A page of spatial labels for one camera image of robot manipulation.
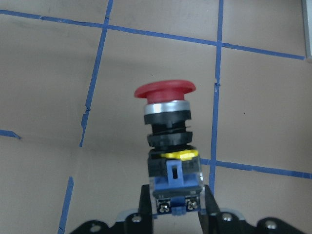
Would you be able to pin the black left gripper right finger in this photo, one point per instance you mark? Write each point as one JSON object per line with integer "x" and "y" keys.
{"x": 214, "y": 220}

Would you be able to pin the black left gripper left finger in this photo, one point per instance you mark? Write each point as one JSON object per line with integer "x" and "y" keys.
{"x": 141, "y": 221}

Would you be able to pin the red emergency stop button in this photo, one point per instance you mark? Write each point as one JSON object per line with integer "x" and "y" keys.
{"x": 176, "y": 184}

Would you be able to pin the aluminium profile post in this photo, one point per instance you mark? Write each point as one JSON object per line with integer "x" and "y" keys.
{"x": 307, "y": 21}

